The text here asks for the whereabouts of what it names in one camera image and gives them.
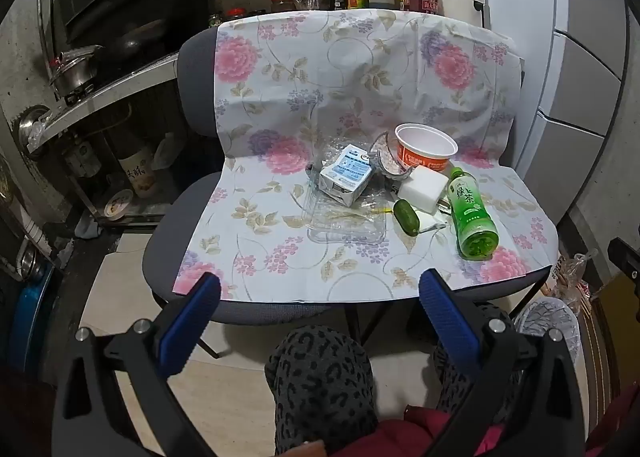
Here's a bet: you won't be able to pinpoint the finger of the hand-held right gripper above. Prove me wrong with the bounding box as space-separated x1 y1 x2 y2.
607 237 640 288

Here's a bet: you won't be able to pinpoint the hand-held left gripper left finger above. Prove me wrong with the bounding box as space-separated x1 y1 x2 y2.
51 272 222 457

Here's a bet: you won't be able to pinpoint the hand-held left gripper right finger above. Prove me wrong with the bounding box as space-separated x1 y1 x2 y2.
419 268 587 457

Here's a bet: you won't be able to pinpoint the trash bin with white liner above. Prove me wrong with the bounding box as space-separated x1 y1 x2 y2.
514 297 583 353

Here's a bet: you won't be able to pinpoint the green tea bottle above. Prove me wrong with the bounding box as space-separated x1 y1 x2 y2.
447 167 501 260

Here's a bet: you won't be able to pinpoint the green cucumber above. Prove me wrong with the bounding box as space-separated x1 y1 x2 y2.
392 199 426 237

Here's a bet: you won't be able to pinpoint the white plastic bag packet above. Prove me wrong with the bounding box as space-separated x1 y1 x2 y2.
397 167 451 215

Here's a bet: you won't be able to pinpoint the clear plastic tray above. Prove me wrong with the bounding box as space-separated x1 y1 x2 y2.
302 137 388 245

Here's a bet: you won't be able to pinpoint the orange white paper bowl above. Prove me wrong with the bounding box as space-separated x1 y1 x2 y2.
395 123 459 173

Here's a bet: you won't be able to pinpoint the foil wrapper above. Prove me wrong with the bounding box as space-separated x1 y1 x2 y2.
370 132 416 180

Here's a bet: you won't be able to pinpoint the white blue milk carton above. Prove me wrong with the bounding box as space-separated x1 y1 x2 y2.
318 144 373 208

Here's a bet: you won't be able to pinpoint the clear bag with dark contents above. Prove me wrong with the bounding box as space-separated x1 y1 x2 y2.
547 249 598 310

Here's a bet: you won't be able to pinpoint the brown wooden door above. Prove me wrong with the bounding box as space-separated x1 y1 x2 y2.
580 277 640 388

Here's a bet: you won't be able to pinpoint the person's pink jacket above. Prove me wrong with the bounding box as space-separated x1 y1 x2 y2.
325 387 640 457

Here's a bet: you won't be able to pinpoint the patterned bowl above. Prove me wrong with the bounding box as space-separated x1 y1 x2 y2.
102 188 135 218

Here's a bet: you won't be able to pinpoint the person's leopard print pants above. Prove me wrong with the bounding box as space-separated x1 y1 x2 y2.
265 324 476 455

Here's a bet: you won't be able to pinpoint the labelled brown bottle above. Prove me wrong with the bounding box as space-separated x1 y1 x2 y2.
117 144 156 198

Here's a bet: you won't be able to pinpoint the blue metal container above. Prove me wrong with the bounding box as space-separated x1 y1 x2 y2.
10 262 56 373

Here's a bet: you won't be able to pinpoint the grey refrigerator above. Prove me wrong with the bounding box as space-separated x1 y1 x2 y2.
467 0 628 223

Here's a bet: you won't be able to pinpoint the kitchen stove counter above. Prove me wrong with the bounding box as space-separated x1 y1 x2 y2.
25 52 181 158

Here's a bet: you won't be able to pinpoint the steel pan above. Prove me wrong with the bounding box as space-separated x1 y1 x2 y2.
14 106 51 148

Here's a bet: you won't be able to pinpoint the grey office chair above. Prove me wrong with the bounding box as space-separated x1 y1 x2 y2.
141 30 561 358

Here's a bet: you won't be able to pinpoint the floral printed cloth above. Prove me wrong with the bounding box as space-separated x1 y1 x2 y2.
172 10 560 305

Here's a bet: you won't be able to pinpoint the black wok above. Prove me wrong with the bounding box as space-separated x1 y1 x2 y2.
102 20 168 63

